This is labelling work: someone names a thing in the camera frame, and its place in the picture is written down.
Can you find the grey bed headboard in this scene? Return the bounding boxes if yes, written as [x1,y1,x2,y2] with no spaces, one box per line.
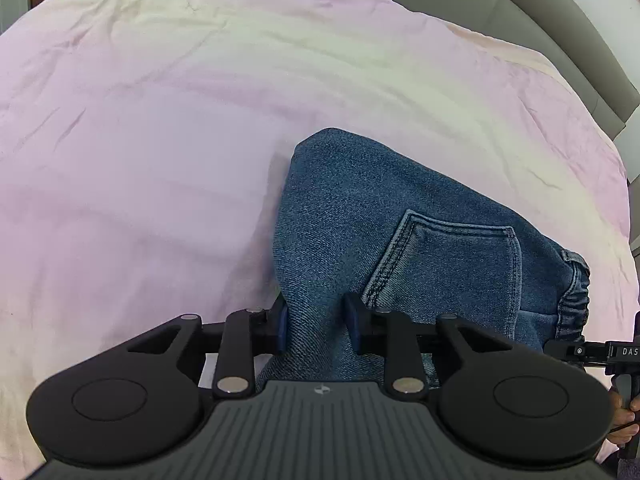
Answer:
[452,0,640,263]

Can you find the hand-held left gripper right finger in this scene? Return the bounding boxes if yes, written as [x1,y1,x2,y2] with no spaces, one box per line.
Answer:
[343,293,517,401]

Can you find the pink bed sheet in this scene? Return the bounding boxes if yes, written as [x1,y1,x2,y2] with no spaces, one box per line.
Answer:
[0,0,633,480]

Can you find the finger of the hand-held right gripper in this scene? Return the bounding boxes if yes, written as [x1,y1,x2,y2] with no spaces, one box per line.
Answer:
[543,340,607,362]

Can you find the blue denim pants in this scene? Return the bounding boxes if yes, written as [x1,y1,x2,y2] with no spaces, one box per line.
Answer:
[255,127,594,392]

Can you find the person's right hand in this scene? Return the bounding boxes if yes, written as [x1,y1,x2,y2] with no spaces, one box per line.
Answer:
[607,390,640,449]

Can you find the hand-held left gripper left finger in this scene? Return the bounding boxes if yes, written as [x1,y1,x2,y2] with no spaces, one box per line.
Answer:
[126,295,289,400]

